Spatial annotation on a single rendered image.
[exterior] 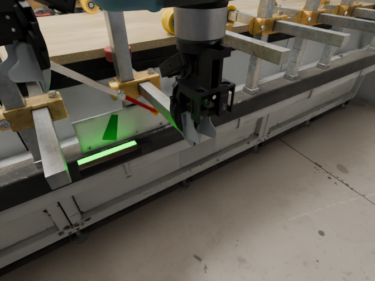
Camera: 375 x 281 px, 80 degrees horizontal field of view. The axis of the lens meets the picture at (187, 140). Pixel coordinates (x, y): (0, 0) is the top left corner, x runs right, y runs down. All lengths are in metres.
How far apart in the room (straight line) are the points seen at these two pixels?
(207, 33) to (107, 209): 1.04
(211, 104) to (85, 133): 0.38
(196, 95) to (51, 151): 0.27
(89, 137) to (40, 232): 0.70
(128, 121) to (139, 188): 0.64
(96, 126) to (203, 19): 0.42
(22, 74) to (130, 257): 0.99
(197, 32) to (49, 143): 0.32
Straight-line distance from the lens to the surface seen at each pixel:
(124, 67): 0.61
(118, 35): 0.59
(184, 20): 0.33
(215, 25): 0.33
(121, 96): 0.60
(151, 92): 0.57
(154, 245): 1.26
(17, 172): 0.71
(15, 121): 0.61
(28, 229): 1.24
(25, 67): 0.45
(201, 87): 0.35
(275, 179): 1.60
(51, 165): 0.42
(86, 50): 0.81
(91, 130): 0.65
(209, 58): 0.33
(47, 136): 0.49
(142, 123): 0.69
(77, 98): 0.85
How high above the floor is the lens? 1.11
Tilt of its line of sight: 38 degrees down
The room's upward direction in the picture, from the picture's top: straight up
